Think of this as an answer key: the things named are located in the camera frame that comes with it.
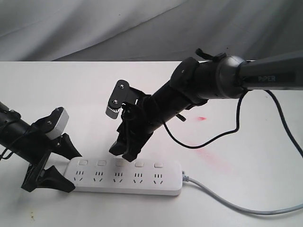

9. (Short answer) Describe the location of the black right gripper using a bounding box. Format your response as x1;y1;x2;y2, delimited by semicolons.
109;93;163;162

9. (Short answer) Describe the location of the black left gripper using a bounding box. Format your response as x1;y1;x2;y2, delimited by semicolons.
18;123;81;193

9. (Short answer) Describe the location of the white power strip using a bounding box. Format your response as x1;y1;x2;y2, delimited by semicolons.
64;157;184;196

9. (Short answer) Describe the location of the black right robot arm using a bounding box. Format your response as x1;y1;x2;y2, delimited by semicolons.
106;49;303;162

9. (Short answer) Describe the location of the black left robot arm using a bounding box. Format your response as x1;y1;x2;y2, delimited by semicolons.
0;104;81;192

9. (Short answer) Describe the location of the grey backdrop cloth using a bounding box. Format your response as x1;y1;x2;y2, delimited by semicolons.
0;0;303;61

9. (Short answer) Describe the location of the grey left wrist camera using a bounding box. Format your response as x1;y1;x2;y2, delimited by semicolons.
35;107;69;140

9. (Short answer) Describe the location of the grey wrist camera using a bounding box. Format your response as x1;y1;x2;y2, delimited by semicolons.
35;107;69;140
106;79;145;119

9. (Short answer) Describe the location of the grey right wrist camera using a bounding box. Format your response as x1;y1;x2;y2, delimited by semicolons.
106;79;145;119

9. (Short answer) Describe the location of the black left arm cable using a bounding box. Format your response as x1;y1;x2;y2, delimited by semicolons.
0;127;36;164

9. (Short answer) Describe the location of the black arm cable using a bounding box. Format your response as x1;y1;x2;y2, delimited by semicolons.
163;48;303;159
0;127;36;164

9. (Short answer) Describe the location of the grey power cable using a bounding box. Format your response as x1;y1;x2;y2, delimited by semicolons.
181;170;303;216

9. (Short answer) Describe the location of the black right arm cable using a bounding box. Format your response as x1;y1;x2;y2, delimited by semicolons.
163;48;303;159

